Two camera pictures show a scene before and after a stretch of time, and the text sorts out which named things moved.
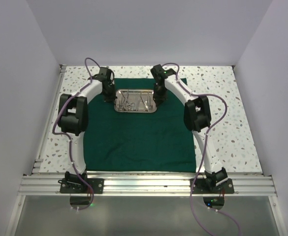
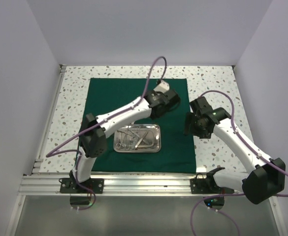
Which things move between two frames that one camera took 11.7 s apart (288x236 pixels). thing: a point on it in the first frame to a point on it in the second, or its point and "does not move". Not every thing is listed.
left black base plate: (78, 185) does not move
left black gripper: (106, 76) to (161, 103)
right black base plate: (208, 186) does not move
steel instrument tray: (135, 101) to (137, 138)
